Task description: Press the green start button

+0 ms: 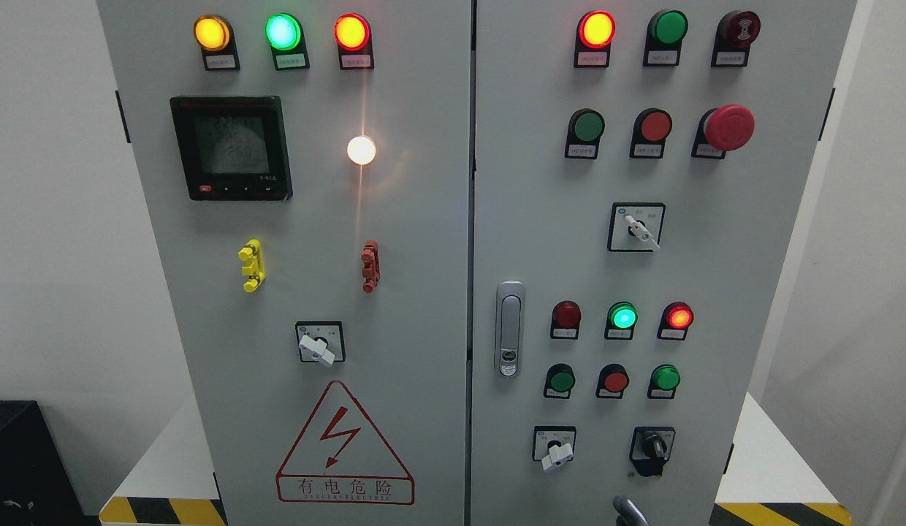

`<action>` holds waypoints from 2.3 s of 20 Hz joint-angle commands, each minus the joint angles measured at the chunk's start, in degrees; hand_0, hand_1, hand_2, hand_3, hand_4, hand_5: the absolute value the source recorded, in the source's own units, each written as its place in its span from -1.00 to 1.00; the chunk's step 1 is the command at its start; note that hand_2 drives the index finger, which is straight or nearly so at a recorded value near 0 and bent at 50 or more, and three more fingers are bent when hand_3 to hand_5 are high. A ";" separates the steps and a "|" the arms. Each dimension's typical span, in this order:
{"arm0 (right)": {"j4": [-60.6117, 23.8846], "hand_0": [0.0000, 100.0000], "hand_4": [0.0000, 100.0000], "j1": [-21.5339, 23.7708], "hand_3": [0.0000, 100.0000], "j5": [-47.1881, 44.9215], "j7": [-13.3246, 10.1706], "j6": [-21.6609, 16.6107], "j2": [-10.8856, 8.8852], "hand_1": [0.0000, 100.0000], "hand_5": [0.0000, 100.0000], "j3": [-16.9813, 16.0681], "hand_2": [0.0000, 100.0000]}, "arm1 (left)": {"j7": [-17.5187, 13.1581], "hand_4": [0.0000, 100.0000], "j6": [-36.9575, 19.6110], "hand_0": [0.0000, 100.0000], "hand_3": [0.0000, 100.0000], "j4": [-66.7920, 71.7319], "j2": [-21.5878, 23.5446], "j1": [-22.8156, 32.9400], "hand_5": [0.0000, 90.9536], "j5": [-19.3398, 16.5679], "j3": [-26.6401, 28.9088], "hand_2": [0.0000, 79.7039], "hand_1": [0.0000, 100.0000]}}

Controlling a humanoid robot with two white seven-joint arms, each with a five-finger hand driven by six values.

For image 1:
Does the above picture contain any upper right rotary selector switch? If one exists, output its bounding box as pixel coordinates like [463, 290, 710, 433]
[607, 202, 666, 252]

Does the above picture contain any green indicator light top left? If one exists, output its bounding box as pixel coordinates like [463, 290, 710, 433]
[264, 12, 310, 71]

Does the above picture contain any red indicator light top right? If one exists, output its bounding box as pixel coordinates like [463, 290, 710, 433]
[574, 10, 616, 69]

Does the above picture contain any yellow terminal connector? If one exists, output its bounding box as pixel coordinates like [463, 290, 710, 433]
[238, 237, 266, 293]

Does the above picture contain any grey left cabinet door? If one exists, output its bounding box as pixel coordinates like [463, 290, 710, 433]
[98, 1, 472, 525]

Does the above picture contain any yellow indicator light top left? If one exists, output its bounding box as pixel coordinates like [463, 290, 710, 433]
[193, 14, 240, 71]

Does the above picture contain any white lit indicator lamp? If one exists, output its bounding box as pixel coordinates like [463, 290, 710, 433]
[346, 134, 377, 166]

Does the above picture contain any red terminal connector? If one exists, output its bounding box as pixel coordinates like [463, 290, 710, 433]
[360, 240, 381, 294]

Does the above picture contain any red electric hazard warning sticker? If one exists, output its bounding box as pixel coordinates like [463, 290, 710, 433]
[275, 381, 415, 506]

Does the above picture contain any lower white rotary selector switch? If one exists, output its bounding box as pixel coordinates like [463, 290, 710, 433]
[532, 425, 577, 473]

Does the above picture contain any red push button upper row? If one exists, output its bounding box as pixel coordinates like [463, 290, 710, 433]
[629, 107, 672, 159]

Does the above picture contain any lit green indicator light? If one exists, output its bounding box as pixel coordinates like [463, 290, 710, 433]
[604, 302, 638, 340]

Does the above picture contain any black box on floor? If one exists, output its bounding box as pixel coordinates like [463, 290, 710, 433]
[0, 400, 85, 525]

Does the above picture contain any red black buzzer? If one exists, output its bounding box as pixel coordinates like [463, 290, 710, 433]
[710, 10, 761, 69]

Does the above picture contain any red push button lower middle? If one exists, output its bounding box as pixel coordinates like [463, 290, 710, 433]
[595, 363, 630, 400]

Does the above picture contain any grey cabinet door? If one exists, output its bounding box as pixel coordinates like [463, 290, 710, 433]
[470, 1, 855, 525]
[98, 1, 472, 525]

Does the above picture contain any red indicator light top left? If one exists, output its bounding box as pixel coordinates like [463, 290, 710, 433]
[334, 12, 374, 70]

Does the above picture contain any black knob selector switch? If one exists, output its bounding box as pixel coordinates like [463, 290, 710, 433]
[629, 427, 676, 477]

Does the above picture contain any green push button lower right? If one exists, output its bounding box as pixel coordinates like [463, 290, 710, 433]
[647, 364, 682, 400]

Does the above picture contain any lit red indicator light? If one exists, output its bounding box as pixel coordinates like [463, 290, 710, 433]
[657, 302, 694, 342]

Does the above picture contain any green indicator light top right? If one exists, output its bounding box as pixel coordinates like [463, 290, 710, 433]
[643, 9, 689, 67]

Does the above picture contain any black digital power meter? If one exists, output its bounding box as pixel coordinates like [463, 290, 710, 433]
[170, 94, 292, 201]

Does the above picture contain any green push button lower left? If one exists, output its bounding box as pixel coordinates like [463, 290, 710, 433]
[543, 363, 576, 399]

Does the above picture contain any grey right cabinet door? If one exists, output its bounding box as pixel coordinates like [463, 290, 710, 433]
[470, 1, 855, 525]

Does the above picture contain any silver door latch handle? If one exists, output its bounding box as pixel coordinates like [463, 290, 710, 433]
[494, 281, 525, 378]

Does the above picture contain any red emergency stop mushroom button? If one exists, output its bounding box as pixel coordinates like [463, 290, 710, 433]
[691, 104, 755, 160]

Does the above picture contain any green push button upper row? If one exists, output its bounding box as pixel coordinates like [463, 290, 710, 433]
[564, 109, 606, 160]

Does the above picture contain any dark red indicator light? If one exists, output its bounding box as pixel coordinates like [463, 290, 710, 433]
[549, 300, 582, 340]

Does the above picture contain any left door rotary selector switch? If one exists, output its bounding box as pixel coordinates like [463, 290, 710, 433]
[295, 321, 346, 367]

